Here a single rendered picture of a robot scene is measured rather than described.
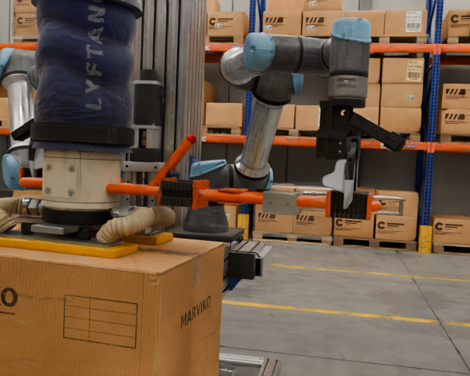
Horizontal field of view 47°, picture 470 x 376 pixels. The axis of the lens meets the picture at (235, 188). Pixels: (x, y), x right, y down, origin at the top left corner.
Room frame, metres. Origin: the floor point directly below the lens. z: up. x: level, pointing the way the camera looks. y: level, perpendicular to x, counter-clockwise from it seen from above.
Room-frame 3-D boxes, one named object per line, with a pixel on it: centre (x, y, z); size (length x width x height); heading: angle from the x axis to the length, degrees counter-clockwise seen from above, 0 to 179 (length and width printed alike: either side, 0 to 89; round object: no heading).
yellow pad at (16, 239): (1.14, 0.38, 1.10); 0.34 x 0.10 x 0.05; 74
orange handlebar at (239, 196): (1.29, 0.13, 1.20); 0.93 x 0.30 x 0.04; 74
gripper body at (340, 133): (1.07, -0.20, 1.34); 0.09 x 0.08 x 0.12; 74
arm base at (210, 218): (1.78, 0.09, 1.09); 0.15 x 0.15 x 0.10
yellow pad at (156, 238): (1.32, 0.32, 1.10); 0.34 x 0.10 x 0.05; 74
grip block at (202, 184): (1.16, 0.11, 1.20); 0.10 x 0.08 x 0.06; 164
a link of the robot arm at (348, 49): (1.07, -0.21, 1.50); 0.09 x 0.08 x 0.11; 13
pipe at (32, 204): (1.23, 0.35, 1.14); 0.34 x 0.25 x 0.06; 74
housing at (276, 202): (1.10, -0.10, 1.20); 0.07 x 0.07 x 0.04; 74
